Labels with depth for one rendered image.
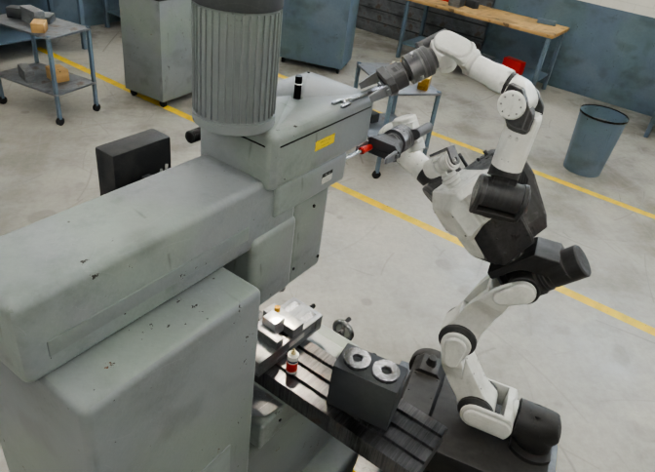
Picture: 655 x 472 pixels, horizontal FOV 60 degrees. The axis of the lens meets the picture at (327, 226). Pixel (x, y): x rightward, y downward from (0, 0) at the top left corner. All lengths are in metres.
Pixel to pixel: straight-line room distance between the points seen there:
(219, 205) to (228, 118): 0.20
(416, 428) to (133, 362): 1.08
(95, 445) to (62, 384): 0.13
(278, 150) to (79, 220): 0.47
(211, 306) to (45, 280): 0.38
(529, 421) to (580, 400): 1.33
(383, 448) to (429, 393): 0.69
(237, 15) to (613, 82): 8.03
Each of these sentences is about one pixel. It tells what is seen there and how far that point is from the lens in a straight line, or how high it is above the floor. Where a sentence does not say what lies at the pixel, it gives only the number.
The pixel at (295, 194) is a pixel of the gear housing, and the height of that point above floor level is 1.68.
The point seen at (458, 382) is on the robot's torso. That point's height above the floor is 0.79.
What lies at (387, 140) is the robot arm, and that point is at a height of 1.73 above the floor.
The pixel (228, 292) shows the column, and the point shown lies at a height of 1.56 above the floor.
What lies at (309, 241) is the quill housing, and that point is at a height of 1.45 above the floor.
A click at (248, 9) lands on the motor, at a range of 1.25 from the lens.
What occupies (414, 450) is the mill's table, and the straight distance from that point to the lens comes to 1.96.
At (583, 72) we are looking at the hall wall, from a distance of 9.08.
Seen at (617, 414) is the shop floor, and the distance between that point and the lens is 3.79.
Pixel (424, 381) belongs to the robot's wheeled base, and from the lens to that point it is 2.61.
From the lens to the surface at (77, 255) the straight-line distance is 1.20.
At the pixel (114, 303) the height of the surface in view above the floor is 1.65.
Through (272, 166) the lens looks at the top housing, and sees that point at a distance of 1.40.
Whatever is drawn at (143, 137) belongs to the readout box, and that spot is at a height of 1.72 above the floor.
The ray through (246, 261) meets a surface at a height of 1.53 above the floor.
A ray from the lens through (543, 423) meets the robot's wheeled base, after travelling 2.45.
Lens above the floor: 2.46
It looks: 33 degrees down
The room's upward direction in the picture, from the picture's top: 8 degrees clockwise
